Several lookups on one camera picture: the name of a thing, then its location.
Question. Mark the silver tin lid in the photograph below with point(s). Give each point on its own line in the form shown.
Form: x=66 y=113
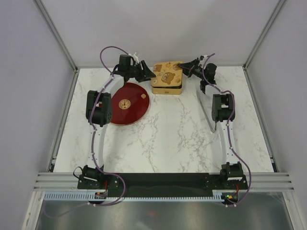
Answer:
x=167 y=74

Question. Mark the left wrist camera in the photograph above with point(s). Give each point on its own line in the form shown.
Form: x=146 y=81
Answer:
x=134 y=56

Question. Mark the silver metal tongs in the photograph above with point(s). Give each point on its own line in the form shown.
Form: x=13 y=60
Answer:
x=200 y=99

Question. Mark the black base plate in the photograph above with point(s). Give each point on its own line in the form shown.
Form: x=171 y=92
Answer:
x=167 y=181

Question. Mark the white slotted cable duct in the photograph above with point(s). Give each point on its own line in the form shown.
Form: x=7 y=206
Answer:
x=150 y=195

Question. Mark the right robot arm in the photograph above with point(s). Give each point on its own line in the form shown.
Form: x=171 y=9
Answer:
x=219 y=110

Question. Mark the gold chocolate tin box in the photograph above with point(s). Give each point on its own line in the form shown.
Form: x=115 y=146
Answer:
x=167 y=90

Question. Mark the aluminium frame rail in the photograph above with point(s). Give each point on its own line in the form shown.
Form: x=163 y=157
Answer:
x=260 y=182

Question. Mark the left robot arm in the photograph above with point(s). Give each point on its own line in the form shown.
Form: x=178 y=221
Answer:
x=99 y=114

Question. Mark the red round tray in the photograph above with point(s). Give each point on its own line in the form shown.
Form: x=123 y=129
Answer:
x=127 y=105

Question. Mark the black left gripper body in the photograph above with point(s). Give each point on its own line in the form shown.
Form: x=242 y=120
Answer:
x=136 y=72

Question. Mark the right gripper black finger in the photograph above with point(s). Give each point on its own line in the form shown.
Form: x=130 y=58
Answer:
x=188 y=65
x=188 y=72

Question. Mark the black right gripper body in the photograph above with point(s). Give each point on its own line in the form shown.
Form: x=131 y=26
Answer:
x=197 y=71

